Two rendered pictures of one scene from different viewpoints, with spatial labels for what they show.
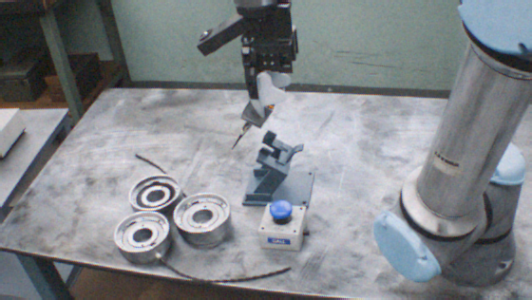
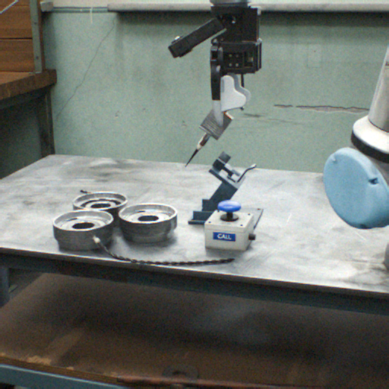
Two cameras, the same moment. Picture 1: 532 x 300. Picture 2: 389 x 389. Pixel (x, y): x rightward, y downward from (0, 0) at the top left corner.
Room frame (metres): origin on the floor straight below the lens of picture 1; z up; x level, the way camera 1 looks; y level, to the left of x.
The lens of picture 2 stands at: (-0.36, 0.07, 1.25)
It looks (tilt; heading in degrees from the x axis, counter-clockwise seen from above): 18 degrees down; 358
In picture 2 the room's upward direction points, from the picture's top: 1 degrees counter-clockwise
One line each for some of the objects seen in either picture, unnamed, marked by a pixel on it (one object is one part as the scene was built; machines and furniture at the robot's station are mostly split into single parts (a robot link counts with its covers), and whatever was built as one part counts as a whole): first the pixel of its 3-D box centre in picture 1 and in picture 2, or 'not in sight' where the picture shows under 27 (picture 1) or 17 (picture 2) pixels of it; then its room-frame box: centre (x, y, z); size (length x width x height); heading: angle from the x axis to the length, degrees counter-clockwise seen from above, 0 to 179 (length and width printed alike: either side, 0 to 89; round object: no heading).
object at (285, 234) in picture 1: (286, 227); (232, 229); (0.73, -0.02, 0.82); 0.08 x 0.07 x 0.05; 71
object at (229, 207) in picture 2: (281, 216); (229, 215); (0.73, -0.01, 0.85); 0.04 x 0.04 x 0.05
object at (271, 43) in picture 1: (266, 34); (235, 40); (0.85, -0.03, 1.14); 0.09 x 0.08 x 0.12; 74
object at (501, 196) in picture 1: (483, 183); not in sight; (0.60, -0.32, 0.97); 0.13 x 0.12 x 0.14; 121
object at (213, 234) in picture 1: (203, 219); (148, 222); (0.78, 0.13, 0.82); 0.10 x 0.10 x 0.04
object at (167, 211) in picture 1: (156, 198); (100, 210); (0.86, 0.22, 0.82); 0.10 x 0.10 x 0.04
